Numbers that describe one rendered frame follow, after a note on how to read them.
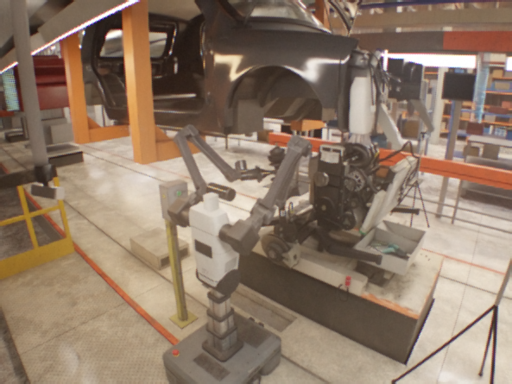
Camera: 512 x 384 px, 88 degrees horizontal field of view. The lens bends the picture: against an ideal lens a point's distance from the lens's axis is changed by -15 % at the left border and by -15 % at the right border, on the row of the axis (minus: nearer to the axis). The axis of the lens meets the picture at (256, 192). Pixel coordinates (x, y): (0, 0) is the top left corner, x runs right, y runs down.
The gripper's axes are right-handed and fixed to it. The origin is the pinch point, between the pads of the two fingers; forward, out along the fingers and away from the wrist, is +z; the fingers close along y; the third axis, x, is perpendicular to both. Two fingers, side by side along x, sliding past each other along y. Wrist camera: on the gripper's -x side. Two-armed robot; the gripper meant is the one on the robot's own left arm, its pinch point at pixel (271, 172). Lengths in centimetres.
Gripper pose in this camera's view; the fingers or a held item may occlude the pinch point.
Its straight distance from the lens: 194.4
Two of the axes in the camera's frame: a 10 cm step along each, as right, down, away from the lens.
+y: 1.2, 9.6, 2.4
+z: 9.8, -1.5, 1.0
